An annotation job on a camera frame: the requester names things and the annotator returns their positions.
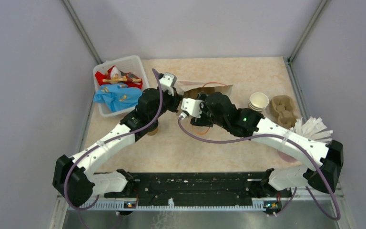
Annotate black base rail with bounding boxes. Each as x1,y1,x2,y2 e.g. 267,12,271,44
104,172,293,214

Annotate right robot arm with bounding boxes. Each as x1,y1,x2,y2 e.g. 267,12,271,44
181,92,344,197

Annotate pink holder cup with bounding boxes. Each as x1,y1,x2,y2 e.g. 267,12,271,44
277,151,298,163

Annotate stack of paper cups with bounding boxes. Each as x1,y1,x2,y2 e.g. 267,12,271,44
248,92,269,112

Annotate white plastic basket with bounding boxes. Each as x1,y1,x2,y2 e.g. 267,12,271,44
93,55,150,117

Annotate paper takeout bag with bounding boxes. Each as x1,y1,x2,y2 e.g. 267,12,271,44
174,80,234,136

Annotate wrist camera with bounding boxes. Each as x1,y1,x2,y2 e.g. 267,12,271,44
179,98,203,119
159,72,177,96

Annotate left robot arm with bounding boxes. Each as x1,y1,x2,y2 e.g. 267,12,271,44
52,88,183,208

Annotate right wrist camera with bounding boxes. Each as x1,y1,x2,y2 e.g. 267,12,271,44
179,98,203,119

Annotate red snack bag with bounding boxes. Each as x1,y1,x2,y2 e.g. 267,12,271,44
94,65,143,89

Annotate single cardboard cup carrier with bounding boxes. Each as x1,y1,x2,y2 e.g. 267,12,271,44
183,88,206,99

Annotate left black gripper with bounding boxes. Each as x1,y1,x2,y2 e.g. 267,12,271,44
150,86,183,122

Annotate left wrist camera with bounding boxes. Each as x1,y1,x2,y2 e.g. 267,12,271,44
159,72,177,96

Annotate white wrapped straws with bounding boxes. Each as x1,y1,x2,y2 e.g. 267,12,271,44
290,117,334,143

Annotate blue snack bag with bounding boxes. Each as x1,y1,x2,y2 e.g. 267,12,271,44
93,83,142,113

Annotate cardboard cup carrier stack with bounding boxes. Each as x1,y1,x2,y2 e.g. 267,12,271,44
269,95,298,129

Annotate brown paper cup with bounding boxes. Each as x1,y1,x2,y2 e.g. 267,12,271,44
147,125,158,136

